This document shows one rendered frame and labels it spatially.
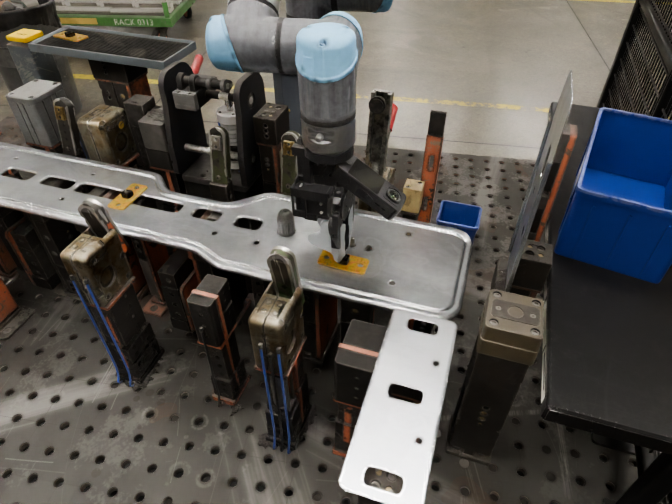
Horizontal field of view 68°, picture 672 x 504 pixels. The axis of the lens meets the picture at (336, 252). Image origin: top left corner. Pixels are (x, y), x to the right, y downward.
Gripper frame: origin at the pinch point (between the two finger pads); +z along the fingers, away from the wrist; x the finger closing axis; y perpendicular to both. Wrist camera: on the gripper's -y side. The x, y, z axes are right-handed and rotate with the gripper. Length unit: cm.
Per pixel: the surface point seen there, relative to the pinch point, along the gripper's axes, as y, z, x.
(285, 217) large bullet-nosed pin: 12.0, -1.7, -3.8
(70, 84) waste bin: 249, 78, -189
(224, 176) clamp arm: 31.3, 1.3, -16.7
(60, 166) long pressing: 67, 1, -10
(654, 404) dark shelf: -45.0, 0.2, 15.5
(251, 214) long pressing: 20.9, 2.1, -7.4
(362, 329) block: -6.5, 4.6, 11.4
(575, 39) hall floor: -78, 105, -450
